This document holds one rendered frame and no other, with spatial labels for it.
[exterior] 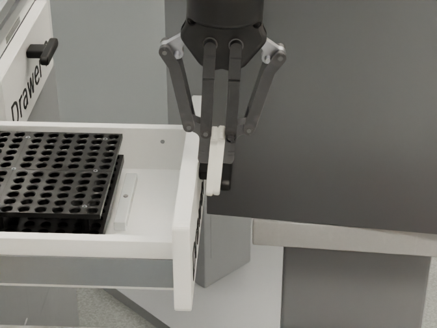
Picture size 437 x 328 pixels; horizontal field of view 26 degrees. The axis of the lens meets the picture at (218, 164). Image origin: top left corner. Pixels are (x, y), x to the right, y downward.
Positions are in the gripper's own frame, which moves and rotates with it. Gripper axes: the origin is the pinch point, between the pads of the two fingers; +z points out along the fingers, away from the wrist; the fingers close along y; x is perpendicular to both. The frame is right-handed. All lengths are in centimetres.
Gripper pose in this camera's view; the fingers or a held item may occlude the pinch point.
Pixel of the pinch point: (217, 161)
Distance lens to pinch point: 100.9
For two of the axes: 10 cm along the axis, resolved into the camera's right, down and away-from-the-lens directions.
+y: 10.0, 0.5, 0.0
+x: 0.2, -5.1, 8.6
